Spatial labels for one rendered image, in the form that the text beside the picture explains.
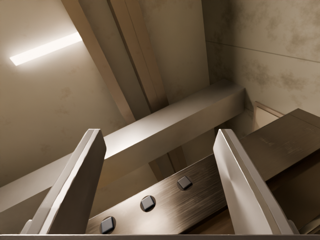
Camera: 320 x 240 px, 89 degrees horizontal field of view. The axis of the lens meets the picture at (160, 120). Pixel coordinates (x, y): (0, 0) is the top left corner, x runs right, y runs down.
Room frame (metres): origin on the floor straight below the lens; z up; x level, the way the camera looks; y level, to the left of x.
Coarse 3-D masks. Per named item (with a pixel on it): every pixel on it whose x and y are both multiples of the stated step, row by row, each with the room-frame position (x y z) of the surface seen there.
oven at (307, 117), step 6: (294, 114) 0.82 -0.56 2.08; (300, 114) 0.83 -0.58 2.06; (306, 114) 0.83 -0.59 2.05; (312, 114) 0.84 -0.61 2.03; (306, 120) 0.82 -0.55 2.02; (312, 120) 0.83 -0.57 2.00; (318, 120) 0.83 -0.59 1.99; (318, 126) 0.82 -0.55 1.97; (252, 132) 0.76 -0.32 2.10; (174, 174) 0.64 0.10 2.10; (162, 180) 0.62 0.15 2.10
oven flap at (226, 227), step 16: (288, 176) 0.77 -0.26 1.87; (304, 176) 0.77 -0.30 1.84; (272, 192) 0.73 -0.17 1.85; (288, 192) 0.73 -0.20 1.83; (304, 192) 0.73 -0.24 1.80; (288, 208) 0.71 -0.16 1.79; (304, 208) 0.71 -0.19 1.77; (208, 224) 0.67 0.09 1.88; (224, 224) 0.67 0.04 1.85; (304, 224) 0.68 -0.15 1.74
